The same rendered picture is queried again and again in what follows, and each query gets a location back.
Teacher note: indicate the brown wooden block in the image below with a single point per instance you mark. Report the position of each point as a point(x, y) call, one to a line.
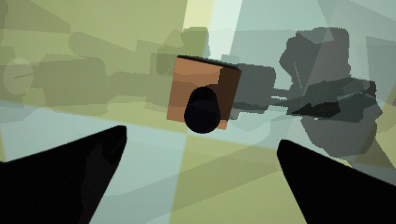
point(191, 73)

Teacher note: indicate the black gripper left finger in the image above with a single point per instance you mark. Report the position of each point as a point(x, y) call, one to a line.
point(63, 185)

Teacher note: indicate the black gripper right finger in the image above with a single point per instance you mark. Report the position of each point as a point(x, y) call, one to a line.
point(329, 192)

